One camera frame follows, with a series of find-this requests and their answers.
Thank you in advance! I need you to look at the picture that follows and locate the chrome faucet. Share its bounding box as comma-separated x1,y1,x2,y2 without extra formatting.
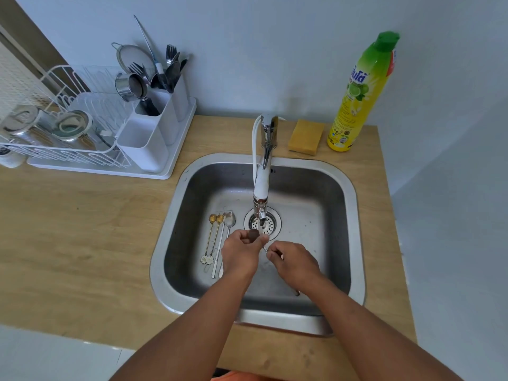
253,113,280,229

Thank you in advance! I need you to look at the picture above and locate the steel utensil with white grip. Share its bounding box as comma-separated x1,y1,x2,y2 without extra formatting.
95,129,116,149

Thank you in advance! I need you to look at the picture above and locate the silver steel spoon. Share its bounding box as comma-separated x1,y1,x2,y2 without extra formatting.
248,229,302,297
217,211,237,279

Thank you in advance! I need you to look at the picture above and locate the white plastic drain tray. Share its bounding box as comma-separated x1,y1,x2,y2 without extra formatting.
26,93,198,180

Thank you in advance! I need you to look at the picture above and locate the white perforated board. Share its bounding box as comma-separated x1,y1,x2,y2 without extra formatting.
0,35,55,120

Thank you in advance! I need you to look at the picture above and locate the yellow sponge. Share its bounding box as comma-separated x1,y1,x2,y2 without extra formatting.
287,119,325,157

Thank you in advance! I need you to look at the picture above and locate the person's right forearm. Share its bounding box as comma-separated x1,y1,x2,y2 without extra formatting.
300,273,465,381

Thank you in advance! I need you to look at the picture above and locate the gold flower handled spoon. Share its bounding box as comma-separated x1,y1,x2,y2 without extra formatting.
199,214,218,266
205,214,225,266

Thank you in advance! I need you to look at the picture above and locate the steel sink drain strainer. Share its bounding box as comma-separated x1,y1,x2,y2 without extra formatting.
243,207,283,241

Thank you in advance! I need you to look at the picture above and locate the person's right hand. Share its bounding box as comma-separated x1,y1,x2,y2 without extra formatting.
266,240,324,294

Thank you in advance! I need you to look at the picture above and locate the yellow dish soap bottle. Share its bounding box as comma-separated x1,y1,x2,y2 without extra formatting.
326,30,401,152

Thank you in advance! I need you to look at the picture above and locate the long thin steel utensil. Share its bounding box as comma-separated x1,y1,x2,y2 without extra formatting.
133,14,167,86

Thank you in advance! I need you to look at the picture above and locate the slim white handled spoon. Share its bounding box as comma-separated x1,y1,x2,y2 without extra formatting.
211,212,228,279

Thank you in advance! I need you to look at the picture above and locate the white cutlery holder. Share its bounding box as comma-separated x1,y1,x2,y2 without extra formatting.
115,73,191,174

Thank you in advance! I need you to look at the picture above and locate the brown wooden panel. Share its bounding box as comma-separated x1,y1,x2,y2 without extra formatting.
0,0,90,96

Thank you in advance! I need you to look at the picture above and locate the steel cup with black handle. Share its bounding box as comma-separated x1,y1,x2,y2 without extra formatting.
114,72,160,117

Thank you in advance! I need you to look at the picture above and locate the person's left hand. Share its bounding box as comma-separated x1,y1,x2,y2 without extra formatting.
220,229,270,280

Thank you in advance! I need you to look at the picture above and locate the person's left forearm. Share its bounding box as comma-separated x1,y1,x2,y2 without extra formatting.
109,269,259,381

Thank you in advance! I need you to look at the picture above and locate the round steel container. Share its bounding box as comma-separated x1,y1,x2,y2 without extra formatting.
0,105,44,146

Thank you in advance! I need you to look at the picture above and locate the stainless steel sink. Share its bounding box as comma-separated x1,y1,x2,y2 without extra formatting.
149,152,367,337

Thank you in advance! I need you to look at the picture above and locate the orange shirt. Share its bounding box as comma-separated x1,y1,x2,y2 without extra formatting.
210,370,283,381

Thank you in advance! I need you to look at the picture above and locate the white jar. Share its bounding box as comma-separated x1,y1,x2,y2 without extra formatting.
0,144,28,169

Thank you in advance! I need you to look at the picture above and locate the white faucet hose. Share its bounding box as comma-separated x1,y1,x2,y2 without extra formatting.
251,114,265,195

